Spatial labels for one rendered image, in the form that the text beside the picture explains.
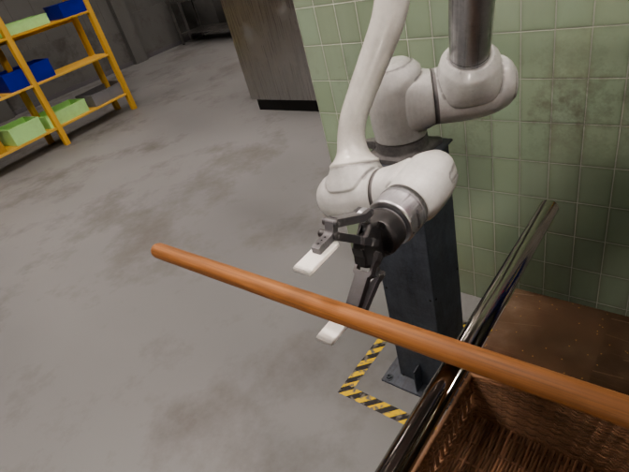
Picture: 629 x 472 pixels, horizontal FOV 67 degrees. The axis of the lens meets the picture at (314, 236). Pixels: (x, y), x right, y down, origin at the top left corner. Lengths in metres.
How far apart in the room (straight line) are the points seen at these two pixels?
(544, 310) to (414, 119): 0.66
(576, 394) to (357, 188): 0.53
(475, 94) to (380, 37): 0.48
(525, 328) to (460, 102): 0.64
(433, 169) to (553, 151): 1.03
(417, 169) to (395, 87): 0.52
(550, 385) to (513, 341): 0.88
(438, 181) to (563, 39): 0.95
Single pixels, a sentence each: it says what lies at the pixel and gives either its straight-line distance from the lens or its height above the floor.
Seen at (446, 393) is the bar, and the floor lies 1.17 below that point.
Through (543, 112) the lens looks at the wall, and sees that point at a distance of 1.80.
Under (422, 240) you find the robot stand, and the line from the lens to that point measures 1.50.
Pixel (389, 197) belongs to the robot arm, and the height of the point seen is 1.24.
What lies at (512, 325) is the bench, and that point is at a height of 0.58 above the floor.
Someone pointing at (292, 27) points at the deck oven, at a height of 0.85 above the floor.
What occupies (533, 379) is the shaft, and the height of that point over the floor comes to 1.21.
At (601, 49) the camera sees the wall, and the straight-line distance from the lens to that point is 1.70.
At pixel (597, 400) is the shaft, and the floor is 1.21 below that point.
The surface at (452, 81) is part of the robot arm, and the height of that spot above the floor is 1.22.
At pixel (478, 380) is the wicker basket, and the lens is 1.15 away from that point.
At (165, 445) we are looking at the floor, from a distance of 2.25.
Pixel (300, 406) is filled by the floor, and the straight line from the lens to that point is 2.10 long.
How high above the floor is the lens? 1.64
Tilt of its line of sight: 33 degrees down
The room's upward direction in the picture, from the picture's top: 16 degrees counter-clockwise
